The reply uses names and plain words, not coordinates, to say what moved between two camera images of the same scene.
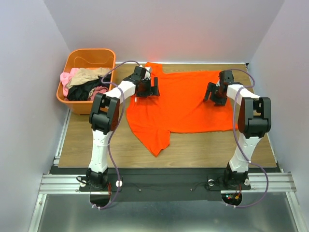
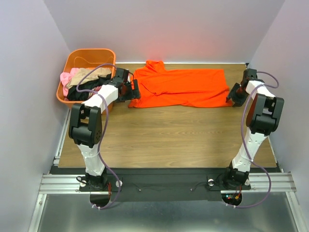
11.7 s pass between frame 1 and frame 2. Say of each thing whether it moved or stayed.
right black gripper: moved
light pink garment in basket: stayed
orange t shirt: moved
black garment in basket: stayed
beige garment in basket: stayed
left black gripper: moved
